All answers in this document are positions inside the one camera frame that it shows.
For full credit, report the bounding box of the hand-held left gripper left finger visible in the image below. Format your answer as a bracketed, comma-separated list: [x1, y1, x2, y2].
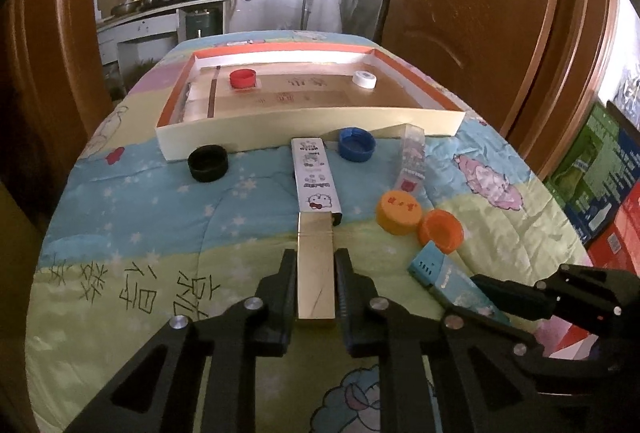
[65, 249, 298, 433]

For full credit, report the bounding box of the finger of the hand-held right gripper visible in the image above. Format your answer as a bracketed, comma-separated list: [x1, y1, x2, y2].
[471, 263, 640, 340]
[514, 338, 640, 398]

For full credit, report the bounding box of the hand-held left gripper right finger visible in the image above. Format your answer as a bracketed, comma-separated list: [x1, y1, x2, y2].
[334, 248, 576, 433]

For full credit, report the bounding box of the light blue small box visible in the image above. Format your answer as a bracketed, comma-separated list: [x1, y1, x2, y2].
[406, 240, 511, 324]

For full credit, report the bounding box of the orange bottle cap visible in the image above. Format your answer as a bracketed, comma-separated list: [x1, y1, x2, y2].
[418, 209, 465, 255]

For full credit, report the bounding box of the white cartoon print box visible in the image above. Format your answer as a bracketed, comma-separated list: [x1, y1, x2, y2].
[290, 137, 344, 330]

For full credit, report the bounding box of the shallow orange rimmed cardboard box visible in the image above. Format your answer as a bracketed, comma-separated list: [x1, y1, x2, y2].
[154, 44, 466, 161]

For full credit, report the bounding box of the yellow-orange printed bottle cap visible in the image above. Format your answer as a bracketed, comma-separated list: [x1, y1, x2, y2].
[376, 191, 422, 234]

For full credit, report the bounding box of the red carton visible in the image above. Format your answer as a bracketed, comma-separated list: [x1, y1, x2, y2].
[585, 183, 640, 274]

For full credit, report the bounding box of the blue bottle cap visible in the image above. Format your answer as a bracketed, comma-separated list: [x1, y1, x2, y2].
[338, 128, 376, 162]

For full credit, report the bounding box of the black bottle cap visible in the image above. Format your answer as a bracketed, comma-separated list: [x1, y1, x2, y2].
[188, 146, 230, 182]

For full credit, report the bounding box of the green carton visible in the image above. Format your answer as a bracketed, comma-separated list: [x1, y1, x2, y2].
[545, 103, 640, 234]

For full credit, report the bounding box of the printed cartoon sheep blanket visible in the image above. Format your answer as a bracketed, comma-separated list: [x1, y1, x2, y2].
[25, 30, 601, 433]

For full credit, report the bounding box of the red bottle cap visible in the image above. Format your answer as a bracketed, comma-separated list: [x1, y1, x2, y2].
[229, 69, 258, 89]

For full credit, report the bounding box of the brown wooden door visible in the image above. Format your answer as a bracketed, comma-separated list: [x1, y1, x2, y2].
[380, 0, 566, 134]

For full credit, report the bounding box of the white hanging cloth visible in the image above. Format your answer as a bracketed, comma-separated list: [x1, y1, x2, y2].
[310, 0, 391, 36]

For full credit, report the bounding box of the white kitchen counter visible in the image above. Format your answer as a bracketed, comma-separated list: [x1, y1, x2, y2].
[95, 0, 236, 64]

